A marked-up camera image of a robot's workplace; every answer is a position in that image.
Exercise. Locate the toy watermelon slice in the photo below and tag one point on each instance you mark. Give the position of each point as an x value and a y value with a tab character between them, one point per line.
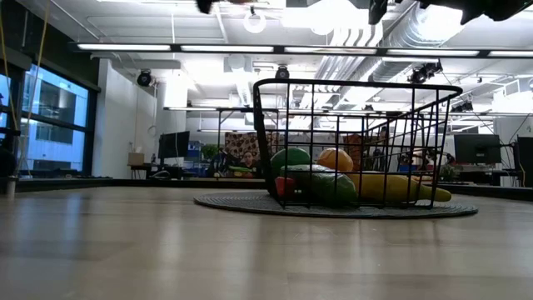
291	157

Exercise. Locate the red toy pepper piece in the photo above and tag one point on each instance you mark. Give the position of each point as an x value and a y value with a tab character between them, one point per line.
285	186

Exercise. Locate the orange yellow toy mango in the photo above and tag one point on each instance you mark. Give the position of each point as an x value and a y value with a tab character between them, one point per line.
335	160

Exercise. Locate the green toy cucumber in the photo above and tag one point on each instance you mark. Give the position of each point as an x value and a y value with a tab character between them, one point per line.
329	187

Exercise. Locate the yellow toy banana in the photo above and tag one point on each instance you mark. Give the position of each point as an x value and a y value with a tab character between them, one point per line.
391	187

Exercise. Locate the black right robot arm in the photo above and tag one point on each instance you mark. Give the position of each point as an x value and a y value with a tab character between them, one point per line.
499	8

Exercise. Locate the person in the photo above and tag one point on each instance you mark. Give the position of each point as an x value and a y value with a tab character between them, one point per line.
249	160

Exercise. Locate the brown floral patterned panel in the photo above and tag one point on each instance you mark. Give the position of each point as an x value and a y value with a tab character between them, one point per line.
239	143

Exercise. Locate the green leafy plant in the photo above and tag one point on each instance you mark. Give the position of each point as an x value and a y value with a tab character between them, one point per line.
447	171
210	151

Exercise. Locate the grey round woven placemat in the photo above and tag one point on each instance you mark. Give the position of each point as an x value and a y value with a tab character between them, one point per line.
233	202

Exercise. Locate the black ceiling spotlight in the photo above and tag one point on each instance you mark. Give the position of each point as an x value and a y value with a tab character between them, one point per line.
282	72
424	73
143	78

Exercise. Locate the black computer monitor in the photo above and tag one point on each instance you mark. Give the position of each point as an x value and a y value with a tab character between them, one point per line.
525	158
476	148
173	145

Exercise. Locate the small cardboard box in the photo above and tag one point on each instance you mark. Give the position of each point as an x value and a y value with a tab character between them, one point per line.
135	159

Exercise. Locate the black overhead LED light bar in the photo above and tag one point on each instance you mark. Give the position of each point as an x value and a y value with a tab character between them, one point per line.
175	48

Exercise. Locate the large glass window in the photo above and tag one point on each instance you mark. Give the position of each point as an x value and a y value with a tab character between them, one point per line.
54	125

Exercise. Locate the small white cylinder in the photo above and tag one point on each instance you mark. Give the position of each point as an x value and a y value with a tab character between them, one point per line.
10	187

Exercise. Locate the black hanging left wrist bracket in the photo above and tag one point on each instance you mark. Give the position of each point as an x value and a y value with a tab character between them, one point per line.
205	5

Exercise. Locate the black hanging wrist bracket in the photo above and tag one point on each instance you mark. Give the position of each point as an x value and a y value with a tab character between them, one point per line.
377	10
205	5

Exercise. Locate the black hanging right wrist bracket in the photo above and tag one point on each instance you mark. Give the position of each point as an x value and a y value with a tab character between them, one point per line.
377	10

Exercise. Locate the silver ceiling duct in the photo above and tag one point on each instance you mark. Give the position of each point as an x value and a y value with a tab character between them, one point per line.
433	29

